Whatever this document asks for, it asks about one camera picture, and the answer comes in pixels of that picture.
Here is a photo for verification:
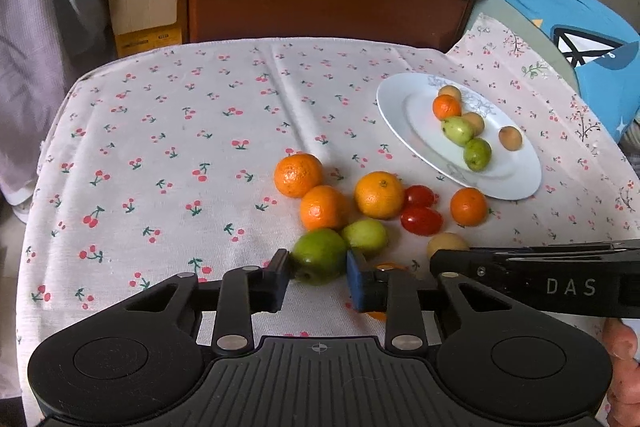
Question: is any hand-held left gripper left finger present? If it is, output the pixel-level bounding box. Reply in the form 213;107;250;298
122;248;292;355

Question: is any large green jujube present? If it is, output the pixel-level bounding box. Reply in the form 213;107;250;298
290;228;349;286

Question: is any purple hanging cloth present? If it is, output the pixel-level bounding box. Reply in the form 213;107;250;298
0;0;108;208

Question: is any person's right hand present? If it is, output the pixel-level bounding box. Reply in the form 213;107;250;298
601;318;640;427

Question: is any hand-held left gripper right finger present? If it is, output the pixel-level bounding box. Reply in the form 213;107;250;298
346;249;526;355

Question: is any white fan base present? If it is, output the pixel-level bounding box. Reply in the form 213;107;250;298
7;192;38;224

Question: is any blue pillow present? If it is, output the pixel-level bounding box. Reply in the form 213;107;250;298
425;0;640;142

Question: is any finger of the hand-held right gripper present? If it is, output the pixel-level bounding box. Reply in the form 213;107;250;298
429;241;640;280

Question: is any open cardboard box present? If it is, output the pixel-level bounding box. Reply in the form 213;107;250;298
85;0;182;58

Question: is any red cherry tomato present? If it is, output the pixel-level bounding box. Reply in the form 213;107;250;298
403;185;436;208
400;206;444;237

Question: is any small orange mandarin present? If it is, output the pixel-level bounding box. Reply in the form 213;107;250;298
432;94;462;120
450;188;488;228

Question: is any cherry print tablecloth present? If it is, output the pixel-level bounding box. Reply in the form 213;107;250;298
15;38;640;408

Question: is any white plate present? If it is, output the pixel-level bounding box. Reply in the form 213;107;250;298
376;73;543;200

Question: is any pale green bedsheet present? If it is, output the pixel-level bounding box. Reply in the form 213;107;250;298
465;0;583;92

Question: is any floral print cloth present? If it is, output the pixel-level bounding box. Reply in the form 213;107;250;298
445;13;640;218

